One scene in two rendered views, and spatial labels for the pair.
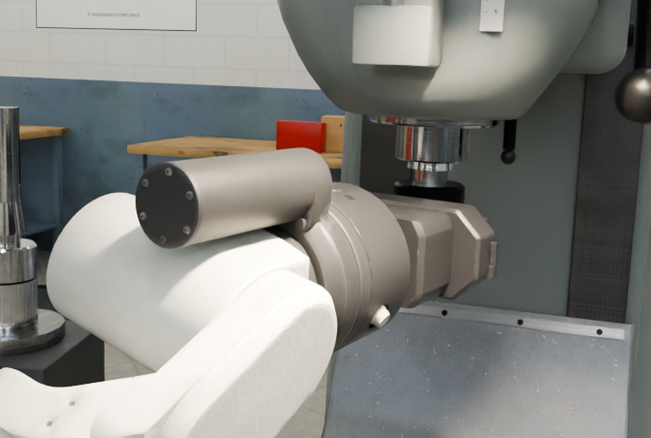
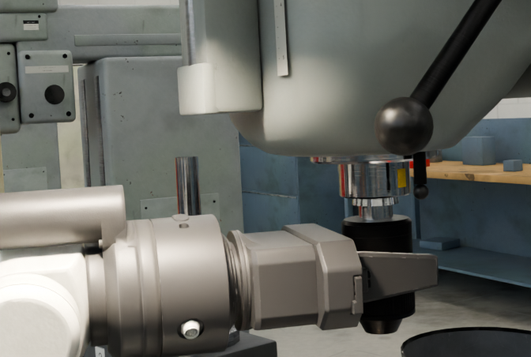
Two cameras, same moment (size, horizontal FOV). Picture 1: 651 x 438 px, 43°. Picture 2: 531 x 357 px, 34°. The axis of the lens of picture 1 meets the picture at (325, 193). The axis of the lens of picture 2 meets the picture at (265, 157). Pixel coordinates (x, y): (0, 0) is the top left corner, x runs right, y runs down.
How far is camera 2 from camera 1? 0.44 m
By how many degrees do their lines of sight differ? 45
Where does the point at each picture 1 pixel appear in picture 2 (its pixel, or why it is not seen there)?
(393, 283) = (199, 301)
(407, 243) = (250, 270)
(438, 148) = (353, 184)
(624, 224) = not seen: outside the picture
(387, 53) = (190, 105)
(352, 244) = (140, 263)
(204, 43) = not seen: outside the picture
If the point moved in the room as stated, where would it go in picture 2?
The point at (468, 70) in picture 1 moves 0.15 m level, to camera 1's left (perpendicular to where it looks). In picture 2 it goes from (280, 111) to (126, 119)
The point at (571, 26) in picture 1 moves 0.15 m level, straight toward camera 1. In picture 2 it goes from (367, 60) to (107, 65)
